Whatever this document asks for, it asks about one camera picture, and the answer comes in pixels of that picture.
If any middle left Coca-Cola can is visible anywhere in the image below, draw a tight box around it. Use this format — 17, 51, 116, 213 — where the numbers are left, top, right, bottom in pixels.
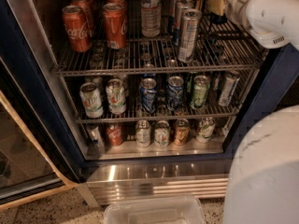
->
71, 0, 95, 37

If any middle wire shelf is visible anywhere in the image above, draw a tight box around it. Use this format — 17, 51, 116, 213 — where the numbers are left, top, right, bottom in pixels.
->
75, 70, 258, 124

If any top wire shelf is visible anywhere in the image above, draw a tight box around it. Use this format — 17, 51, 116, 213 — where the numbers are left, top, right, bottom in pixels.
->
53, 0, 283, 77

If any left 7up can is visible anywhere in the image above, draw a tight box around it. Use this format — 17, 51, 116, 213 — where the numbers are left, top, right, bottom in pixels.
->
79, 82, 104, 119

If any blue Pepsi can middle shelf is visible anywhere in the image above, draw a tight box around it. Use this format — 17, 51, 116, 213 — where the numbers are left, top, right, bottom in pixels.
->
139, 78, 157, 113

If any gold can bottom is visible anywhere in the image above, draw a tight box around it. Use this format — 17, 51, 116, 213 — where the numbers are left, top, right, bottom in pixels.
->
174, 119, 190, 146

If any front right Coca-Cola can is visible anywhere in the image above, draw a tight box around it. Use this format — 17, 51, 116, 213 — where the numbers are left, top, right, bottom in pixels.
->
103, 3, 127, 49

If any open glass fridge door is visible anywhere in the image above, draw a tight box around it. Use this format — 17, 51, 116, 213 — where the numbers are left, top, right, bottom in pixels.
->
0, 61, 76, 211

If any clear plastic bin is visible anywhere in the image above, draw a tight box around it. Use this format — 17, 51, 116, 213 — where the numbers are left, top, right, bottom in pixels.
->
104, 196, 206, 224

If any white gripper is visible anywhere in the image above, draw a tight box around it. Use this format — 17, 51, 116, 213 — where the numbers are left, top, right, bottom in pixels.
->
207, 0, 250, 29

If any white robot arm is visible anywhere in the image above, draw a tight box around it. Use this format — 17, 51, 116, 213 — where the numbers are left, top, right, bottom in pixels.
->
222, 0, 299, 224

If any stainless steel fridge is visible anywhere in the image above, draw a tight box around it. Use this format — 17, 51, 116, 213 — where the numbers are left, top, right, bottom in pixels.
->
0, 0, 299, 207

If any white can bottom centre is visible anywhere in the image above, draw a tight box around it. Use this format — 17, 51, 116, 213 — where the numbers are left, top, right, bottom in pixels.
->
154, 120, 170, 148

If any silver slim can bottom left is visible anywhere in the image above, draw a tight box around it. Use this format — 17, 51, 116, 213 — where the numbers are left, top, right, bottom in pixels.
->
86, 123, 104, 148

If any red can bottom shelf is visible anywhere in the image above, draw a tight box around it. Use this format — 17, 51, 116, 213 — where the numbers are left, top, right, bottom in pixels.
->
106, 123, 123, 146

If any front silver Red Bull can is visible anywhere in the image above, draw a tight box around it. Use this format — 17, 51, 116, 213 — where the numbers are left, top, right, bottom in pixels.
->
178, 8, 202, 63

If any clear plastic water bottle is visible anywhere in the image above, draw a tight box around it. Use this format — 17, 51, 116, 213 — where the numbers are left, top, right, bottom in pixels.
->
140, 0, 161, 37

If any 7up can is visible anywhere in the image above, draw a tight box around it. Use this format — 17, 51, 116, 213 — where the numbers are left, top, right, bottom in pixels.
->
106, 78, 126, 115
79, 82, 104, 119

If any white green can bottom right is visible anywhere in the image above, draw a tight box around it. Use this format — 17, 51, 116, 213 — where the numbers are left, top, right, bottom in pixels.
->
196, 118, 216, 143

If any wire shelf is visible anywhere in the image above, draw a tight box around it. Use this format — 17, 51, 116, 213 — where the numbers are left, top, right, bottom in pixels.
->
75, 70, 258, 124
53, 0, 283, 77

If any blue patterned can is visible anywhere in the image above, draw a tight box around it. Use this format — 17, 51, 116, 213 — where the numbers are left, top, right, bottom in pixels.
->
166, 76, 184, 111

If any silver slim can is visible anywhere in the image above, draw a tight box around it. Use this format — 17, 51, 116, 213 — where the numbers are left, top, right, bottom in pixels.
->
86, 123, 104, 148
218, 70, 240, 106

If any front left Coca-Cola can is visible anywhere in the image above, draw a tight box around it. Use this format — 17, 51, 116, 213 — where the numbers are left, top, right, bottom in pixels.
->
62, 6, 92, 52

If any silver slim can right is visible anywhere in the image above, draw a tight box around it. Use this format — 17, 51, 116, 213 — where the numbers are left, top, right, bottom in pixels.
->
218, 70, 240, 106

